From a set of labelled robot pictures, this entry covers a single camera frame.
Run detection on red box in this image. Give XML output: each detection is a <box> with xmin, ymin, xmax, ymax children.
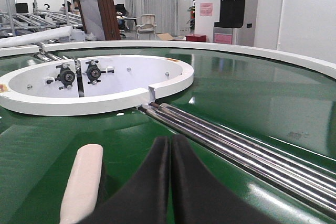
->
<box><xmin>185</xmin><ymin>34</ymin><xmax>206</xmax><ymax>42</ymax></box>

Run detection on white inner conveyor ring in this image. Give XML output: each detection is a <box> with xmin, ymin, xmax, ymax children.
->
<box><xmin>0</xmin><ymin>54</ymin><xmax>194</xmax><ymax>116</ymax></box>

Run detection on white outer conveyor rim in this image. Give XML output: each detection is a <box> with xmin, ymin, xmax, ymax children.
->
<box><xmin>0</xmin><ymin>40</ymin><xmax>336</xmax><ymax>80</ymax></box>

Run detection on cardboard box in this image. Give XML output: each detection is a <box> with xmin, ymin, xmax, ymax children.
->
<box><xmin>156</xmin><ymin>33</ymin><xmax>186</xmax><ymax>41</ymax></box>

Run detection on pink wall notice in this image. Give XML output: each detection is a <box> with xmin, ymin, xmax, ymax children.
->
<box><xmin>199</xmin><ymin>3</ymin><xmax>213</xmax><ymax>17</ymax></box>

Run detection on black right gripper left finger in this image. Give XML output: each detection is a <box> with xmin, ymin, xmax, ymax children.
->
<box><xmin>80</xmin><ymin>136</ymin><xmax>170</xmax><ymax>223</ymax></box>

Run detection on beige hand broom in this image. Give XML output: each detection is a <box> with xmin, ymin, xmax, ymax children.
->
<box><xmin>60</xmin><ymin>144</ymin><xmax>103</xmax><ymax>223</ymax></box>

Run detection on brown leaning panel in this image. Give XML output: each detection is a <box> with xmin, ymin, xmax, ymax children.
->
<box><xmin>78</xmin><ymin>0</ymin><xmax>121</xmax><ymax>40</ymax></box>

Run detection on metal shelving rack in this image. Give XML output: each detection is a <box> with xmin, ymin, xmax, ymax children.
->
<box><xmin>1</xmin><ymin>0</ymin><xmax>83</xmax><ymax>37</ymax></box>

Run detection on right black bearing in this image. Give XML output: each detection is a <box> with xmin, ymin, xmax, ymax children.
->
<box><xmin>85</xmin><ymin>60</ymin><xmax>101</xmax><ymax>85</ymax></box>

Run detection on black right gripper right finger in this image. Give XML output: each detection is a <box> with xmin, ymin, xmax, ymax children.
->
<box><xmin>171</xmin><ymin>135</ymin><xmax>276</xmax><ymax>223</ymax></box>

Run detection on steel rollers far left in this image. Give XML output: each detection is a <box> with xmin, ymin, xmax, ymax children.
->
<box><xmin>34</xmin><ymin>42</ymin><xmax>77</xmax><ymax>63</ymax></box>

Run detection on steel rollers near right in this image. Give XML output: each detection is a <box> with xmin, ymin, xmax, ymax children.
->
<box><xmin>138</xmin><ymin>103</ymin><xmax>335</xmax><ymax>216</ymax></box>

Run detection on silver water dispenser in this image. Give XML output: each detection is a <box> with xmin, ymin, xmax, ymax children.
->
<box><xmin>213</xmin><ymin>0</ymin><xmax>258</xmax><ymax>47</ymax></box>

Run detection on white office chair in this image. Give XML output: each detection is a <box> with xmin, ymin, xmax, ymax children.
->
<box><xmin>136</xmin><ymin>14</ymin><xmax>157</xmax><ymax>40</ymax></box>

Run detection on steel rollers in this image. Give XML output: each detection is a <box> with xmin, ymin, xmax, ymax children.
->
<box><xmin>138</xmin><ymin>103</ymin><xmax>335</xmax><ymax>216</ymax></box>
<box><xmin>34</xmin><ymin>42</ymin><xmax>77</xmax><ymax>63</ymax></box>

